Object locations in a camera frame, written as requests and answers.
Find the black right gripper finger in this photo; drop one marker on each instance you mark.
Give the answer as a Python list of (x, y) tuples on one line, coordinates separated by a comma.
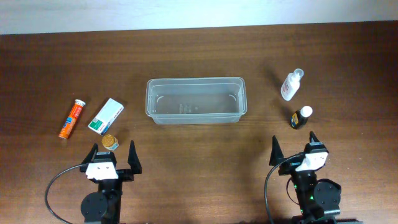
[(276, 153), (312, 138)]

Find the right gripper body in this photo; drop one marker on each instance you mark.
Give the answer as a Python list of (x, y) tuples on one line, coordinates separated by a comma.
[(288, 167)]

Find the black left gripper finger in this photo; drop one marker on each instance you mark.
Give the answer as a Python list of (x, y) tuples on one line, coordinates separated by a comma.
[(91, 154), (133, 159)]

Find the dark bottle white cap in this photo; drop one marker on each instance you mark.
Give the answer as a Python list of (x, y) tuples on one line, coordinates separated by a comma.
[(300, 117)]

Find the orange effervescent tablet tube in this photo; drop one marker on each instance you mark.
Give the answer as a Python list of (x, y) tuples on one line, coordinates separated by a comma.
[(71, 119)]

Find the white green Panadol box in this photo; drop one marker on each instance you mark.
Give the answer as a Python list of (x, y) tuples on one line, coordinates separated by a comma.
[(106, 116)]

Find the white squeeze bottle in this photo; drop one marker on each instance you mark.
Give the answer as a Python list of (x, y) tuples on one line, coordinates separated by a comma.
[(291, 84)]

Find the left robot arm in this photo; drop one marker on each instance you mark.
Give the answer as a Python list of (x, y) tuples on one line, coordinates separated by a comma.
[(104, 205)]

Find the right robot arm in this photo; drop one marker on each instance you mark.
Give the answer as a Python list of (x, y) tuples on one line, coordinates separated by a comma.
[(318, 199)]

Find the clear plastic container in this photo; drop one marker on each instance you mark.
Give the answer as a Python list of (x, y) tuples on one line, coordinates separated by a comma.
[(210, 100)]

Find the small gold-lid jar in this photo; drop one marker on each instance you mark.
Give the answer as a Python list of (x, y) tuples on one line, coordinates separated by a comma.
[(110, 142)]

